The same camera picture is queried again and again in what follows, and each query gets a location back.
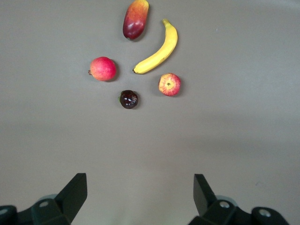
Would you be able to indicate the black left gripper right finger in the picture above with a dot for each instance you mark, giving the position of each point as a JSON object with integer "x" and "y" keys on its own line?
{"x": 211, "y": 211}

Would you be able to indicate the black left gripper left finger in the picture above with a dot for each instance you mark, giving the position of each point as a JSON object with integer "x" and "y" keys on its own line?
{"x": 61, "y": 206}

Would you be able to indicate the small red yellow apple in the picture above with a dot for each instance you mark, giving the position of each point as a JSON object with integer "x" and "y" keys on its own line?
{"x": 169, "y": 84}

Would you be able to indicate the yellow banana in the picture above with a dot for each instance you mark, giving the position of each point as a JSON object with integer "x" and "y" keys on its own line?
{"x": 164, "y": 51}

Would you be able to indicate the brown table cover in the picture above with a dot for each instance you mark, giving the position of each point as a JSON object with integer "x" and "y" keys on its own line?
{"x": 150, "y": 140}

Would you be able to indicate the dark purple round fruit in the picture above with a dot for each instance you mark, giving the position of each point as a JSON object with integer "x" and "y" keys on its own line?
{"x": 129, "y": 99}

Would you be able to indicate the red pomegranate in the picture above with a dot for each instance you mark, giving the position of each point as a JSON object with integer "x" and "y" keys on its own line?
{"x": 102, "y": 69}

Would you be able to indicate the red yellow mango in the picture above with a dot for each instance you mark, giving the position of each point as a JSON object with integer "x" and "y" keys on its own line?
{"x": 134, "y": 21}

